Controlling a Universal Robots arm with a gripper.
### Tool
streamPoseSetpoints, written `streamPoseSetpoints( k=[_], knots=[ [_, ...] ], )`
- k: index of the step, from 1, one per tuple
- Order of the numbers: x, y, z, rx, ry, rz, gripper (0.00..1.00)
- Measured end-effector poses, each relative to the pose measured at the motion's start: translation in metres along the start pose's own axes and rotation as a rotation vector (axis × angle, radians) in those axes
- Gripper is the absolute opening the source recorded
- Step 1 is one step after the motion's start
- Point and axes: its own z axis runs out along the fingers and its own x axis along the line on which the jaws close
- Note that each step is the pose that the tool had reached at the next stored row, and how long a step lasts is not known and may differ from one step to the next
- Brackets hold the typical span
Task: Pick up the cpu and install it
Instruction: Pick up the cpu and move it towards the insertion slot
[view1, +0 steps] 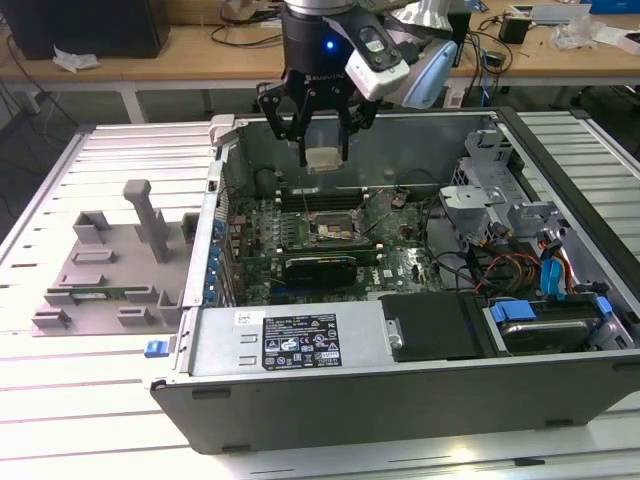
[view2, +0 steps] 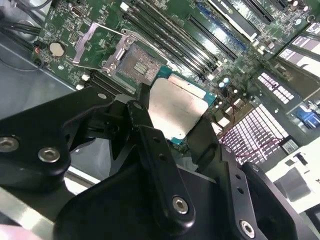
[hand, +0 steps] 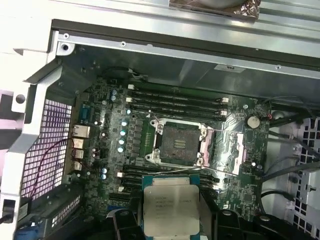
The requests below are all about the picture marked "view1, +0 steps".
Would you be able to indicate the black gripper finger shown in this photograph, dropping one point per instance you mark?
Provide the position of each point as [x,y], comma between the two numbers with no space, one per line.
[272,120]
[367,112]

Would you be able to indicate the square silver CPU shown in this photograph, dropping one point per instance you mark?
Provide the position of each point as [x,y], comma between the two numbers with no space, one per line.
[324,159]

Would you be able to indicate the thin metal locking lever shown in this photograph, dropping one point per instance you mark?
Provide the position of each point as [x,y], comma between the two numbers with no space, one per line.
[305,202]

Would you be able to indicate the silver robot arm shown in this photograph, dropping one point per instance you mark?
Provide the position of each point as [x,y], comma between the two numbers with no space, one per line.
[430,15]

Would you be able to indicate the CPU socket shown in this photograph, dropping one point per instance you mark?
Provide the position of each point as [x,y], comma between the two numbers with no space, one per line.
[332,229]

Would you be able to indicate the brown cardboard piece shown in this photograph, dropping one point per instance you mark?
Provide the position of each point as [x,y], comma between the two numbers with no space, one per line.
[240,10]

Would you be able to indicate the round coin cell battery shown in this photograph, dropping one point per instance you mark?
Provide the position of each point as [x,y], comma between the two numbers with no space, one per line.
[398,201]

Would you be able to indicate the wooden desk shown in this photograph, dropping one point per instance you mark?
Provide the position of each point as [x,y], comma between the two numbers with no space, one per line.
[200,60]

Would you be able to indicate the blue slot retainer clip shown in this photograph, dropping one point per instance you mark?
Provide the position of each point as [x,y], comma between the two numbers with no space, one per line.
[212,272]
[215,251]
[218,229]
[210,291]

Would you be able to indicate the black upright box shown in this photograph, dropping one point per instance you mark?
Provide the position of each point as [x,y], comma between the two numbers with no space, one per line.
[462,35]

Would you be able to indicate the small black adapter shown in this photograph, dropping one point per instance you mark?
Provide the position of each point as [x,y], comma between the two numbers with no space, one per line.
[495,59]

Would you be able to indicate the silver metal drive cage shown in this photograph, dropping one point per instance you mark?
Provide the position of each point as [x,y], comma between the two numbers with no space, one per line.
[495,200]

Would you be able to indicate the green motherboard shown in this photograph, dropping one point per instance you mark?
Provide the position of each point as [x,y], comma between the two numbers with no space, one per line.
[395,265]

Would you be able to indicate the black graphics card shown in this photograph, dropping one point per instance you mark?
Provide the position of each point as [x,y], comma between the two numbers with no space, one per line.
[320,272]

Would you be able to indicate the small black box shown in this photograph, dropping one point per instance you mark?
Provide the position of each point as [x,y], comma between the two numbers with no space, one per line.
[515,27]

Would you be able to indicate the black power connector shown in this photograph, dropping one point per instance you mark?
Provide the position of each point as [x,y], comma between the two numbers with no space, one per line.
[501,233]

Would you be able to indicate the crumpled white paper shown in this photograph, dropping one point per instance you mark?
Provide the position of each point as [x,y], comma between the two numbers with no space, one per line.
[75,59]

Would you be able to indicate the black computer tower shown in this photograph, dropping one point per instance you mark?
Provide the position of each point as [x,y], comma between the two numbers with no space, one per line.
[85,25]

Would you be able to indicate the crumpled clear plastic bag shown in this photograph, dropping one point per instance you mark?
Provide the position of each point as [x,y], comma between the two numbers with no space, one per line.
[575,32]

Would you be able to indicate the black plastic bay cover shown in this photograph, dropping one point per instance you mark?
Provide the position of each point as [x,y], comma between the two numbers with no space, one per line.
[435,325]

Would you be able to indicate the silver power supply box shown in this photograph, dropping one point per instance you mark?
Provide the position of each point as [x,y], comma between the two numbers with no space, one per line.
[225,340]

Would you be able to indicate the grey plastic parts rack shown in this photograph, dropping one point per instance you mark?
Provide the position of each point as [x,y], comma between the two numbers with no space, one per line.
[100,270]

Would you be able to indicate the green RAM stick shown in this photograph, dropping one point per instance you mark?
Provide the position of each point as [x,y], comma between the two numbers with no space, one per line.
[100,292]

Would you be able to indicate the blue plastic case latch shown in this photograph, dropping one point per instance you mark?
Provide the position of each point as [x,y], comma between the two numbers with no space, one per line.
[156,348]

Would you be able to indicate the flat white box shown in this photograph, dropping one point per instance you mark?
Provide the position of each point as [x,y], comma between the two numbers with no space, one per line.
[617,39]

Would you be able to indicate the hard disk in blue carrier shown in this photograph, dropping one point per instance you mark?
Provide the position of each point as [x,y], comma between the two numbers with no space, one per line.
[545,335]

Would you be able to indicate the open grey PC case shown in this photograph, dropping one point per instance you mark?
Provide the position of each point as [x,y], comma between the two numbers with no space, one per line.
[350,410]

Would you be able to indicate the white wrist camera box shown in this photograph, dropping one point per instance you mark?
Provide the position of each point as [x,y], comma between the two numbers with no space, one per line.
[380,75]

